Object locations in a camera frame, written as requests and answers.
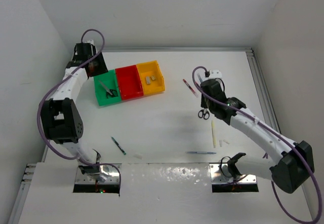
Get black handled scissors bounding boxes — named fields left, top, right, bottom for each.
left=99, top=81, right=118, bottom=99
left=197, top=106, right=210, bottom=120

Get white eraser piece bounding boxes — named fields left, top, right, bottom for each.
left=134, top=154, right=142, bottom=159

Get green plastic bin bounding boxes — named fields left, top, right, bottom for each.
left=94, top=69, right=122, bottom=106

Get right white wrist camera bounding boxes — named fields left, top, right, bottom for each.
left=205, top=69, right=222, bottom=79

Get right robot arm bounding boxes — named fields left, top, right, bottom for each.
left=200, top=79, right=314, bottom=194

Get metal base plate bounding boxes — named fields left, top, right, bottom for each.
left=209, top=163, right=257, bottom=185
left=74, top=164, right=122, bottom=184

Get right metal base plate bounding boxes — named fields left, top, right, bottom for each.
left=209, top=163, right=257, bottom=185

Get red plastic bin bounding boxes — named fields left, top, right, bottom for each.
left=115, top=65, right=144, bottom=100

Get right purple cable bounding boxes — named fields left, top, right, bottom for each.
left=191, top=65, right=319, bottom=223

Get yellow plastic bin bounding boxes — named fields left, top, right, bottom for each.
left=136, top=60, right=165, bottom=96

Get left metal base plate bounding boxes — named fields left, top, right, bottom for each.
left=74, top=164, right=122, bottom=184

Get green pen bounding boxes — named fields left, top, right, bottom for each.
left=111, top=136, right=127, bottom=156

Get yellow highlighter pen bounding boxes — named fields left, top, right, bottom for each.
left=211, top=120, right=217, bottom=148

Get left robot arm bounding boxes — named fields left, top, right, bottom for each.
left=40, top=40, right=109, bottom=182

